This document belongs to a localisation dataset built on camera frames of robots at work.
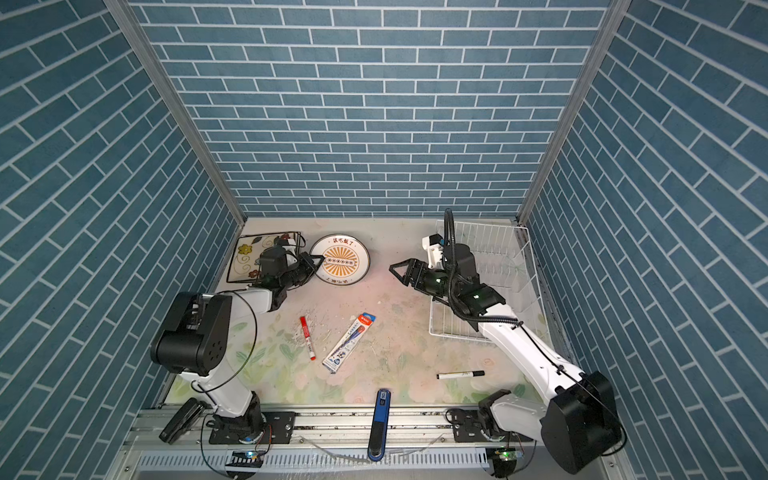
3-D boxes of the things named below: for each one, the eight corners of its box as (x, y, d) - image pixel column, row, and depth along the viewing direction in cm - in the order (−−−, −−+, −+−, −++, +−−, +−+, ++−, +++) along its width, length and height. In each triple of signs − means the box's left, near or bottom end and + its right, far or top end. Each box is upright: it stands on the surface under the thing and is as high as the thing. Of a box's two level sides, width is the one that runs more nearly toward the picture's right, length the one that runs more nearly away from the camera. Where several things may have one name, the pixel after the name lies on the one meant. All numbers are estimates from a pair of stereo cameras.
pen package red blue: (322, 366, 86) (321, 363, 84) (363, 312, 97) (363, 309, 95) (336, 376, 84) (334, 373, 82) (376, 320, 95) (376, 317, 94)
